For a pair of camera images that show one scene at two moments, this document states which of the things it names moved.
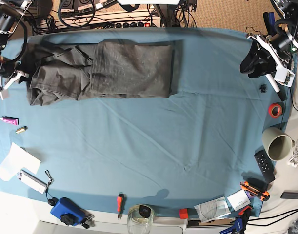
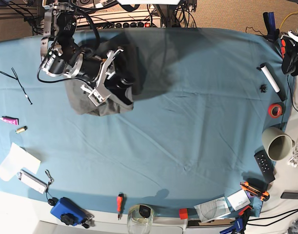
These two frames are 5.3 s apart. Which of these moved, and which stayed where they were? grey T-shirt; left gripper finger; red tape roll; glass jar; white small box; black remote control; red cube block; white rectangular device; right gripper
Moved: grey T-shirt; left gripper finger; right gripper
Stayed: red cube block; glass jar; red tape roll; white rectangular device; black remote control; white small box
